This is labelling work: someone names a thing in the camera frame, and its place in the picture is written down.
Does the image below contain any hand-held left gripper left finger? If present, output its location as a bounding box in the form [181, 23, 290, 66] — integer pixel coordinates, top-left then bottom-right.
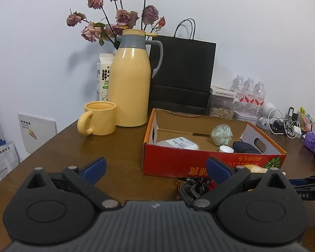
[24, 157, 121, 211]

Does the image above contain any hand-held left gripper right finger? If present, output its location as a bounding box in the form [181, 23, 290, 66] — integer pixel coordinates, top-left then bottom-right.
[191, 156, 292, 212]

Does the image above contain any black braided cable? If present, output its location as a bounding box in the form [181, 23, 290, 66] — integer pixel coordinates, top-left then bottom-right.
[177, 177, 213, 205]

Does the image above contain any navy zip pouch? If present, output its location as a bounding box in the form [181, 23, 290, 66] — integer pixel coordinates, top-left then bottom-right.
[231, 141, 263, 154]

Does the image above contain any clear plastic bag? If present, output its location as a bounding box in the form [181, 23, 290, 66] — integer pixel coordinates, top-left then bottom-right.
[211, 124, 234, 147]

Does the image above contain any yellow plush toy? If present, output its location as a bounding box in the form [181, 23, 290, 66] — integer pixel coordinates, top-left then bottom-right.
[241, 164, 268, 174]

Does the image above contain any clear plastic container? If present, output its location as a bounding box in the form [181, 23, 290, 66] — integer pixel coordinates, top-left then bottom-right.
[155, 136, 200, 151]

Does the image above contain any orange cardboard box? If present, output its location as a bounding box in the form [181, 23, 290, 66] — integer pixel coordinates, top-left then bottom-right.
[142, 108, 287, 178]

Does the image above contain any purple packet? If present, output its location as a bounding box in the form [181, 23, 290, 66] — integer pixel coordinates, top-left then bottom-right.
[303, 131, 315, 153]

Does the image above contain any yellow mug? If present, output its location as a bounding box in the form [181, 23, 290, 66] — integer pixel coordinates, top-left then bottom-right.
[77, 101, 117, 136]

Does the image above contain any colourful snack bag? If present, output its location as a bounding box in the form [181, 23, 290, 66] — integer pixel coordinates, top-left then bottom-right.
[300, 107, 315, 132]

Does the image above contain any clear jar of seeds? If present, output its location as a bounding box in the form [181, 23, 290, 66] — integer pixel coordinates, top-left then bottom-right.
[209, 94, 238, 118]

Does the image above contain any white printed tin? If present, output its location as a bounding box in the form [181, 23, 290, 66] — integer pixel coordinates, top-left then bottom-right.
[232, 110, 259, 121]

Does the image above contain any white panel with label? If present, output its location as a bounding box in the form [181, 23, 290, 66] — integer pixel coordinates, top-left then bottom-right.
[18, 112, 58, 155]

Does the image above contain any black charger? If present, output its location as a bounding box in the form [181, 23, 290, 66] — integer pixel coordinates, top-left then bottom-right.
[287, 107, 299, 122]

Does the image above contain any flat white box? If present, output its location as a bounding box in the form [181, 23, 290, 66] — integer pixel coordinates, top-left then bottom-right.
[210, 85, 237, 97]

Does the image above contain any clear water bottle red label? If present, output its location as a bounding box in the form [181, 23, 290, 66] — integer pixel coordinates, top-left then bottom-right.
[243, 77, 256, 107]
[253, 81, 266, 111]
[230, 75, 244, 104]

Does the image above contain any stack of printed papers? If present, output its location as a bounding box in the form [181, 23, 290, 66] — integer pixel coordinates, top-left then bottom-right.
[0, 140, 20, 180]

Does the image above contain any white milk carton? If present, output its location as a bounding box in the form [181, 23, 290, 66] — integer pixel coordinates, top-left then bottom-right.
[96, 53, 116, 102]

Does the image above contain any yellow thermos jug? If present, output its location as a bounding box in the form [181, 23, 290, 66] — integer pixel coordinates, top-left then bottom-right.
[108, 29, 164, 127]

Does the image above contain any black paper bag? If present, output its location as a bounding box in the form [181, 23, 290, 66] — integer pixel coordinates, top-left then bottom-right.
[148, 18, 217, 116]

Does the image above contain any dried pink rose bouquet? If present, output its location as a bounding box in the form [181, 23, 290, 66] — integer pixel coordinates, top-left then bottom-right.
[66, 0, 166, 50]

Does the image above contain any tangle of cables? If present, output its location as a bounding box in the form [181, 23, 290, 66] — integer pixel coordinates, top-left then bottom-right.
[268, 109, 301, 138]

